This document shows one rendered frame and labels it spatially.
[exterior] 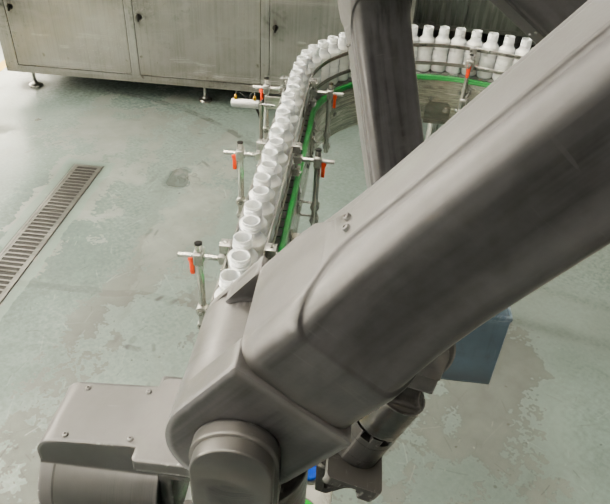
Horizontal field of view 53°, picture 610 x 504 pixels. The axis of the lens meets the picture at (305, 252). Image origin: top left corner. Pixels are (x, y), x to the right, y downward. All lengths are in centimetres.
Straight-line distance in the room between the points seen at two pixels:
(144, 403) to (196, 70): 421
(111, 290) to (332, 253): 272
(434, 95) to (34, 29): 308
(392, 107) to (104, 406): 37
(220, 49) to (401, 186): 419
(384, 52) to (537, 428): 208
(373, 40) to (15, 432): 211
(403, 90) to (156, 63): 401
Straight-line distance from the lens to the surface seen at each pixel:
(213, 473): 25
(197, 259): 126
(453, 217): 19
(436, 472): 228
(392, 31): 58
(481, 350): 148
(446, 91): 252
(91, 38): 464
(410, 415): 64
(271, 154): 149
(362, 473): 71
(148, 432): 30
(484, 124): 19
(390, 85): 57
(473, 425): 244
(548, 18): 64
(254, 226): 121
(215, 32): 435
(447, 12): 618
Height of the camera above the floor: 185
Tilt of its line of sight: 37 degrees down
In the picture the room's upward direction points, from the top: 3 degrees clockwise
